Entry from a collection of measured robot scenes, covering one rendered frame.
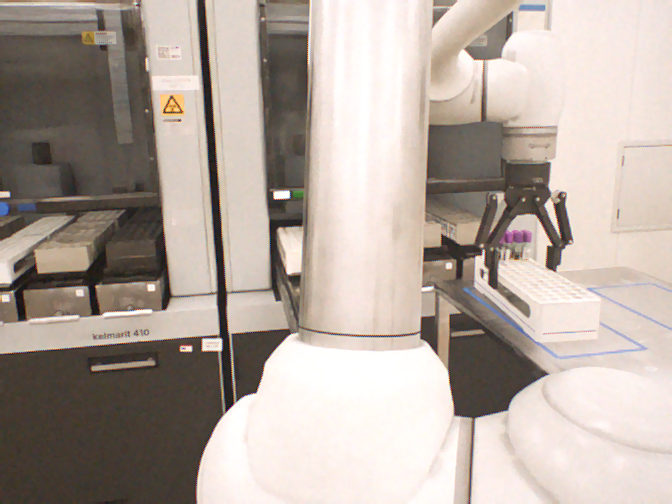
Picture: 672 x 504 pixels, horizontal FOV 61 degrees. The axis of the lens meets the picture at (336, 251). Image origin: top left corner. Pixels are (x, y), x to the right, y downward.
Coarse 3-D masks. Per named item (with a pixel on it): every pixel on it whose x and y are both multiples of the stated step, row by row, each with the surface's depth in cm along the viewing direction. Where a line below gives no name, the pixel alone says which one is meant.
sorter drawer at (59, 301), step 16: (96, 272) 139; (32, 288) 125; (48, 288) 125; (64, 288) 125; (80, 288) 126; (32, 304) 125; (48, 304) 125; (64, 304) 126; (80, 304) 127; (32, 320) 122; (48, 320) 122; (64, 320) 123
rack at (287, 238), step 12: (276, 228) 155; (288, 228) 155; (300, 228) 154; (276, 240) 155; (288, 240) 141; (300, 240) 140; (288, 252) 128; (300, 252) 128; (288, 264) 128; (300, 264) 129
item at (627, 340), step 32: (448, 288) 114; (608, 288) 112; (640, 288) 111; (448, 320) 119; (480, 320) 97; (512, 320) 96; (608, 320) 95; (640, 320) 94; (512, 352) 86; (544, 352) 83; (576, 352) 83; (608, 352) 82; (640, 352) 82
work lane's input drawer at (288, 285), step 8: (272, 248) 159; (272, 256) 150; (272, 264) 151; (280, 264) 137; (280, 272) 134; (280, 280) 128; (288, 280) 123; (296, 280) 128; (280, 288) 127; (288, 288) 120; (296, 288) 122; (280, 296) 129; (288, 296) 116; (296, 296) 117; (288, 304) 111; (296, 304) 108; (288, 312) 111; (296, 312) 106; (288, 320) 113; (296, 320) 103; (296, 328) 99
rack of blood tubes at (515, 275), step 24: (480, 264) 110; (504, 264) 108; (528, 264) 107; (480, 288) 111; (504, 288) 105; (528, 288) 93; (552, 288) 93; (576, 288) 92; (528, 312) 98; (552, 312) 86; (576, 312) 86; (552, 336) 87; (576, 336) 87
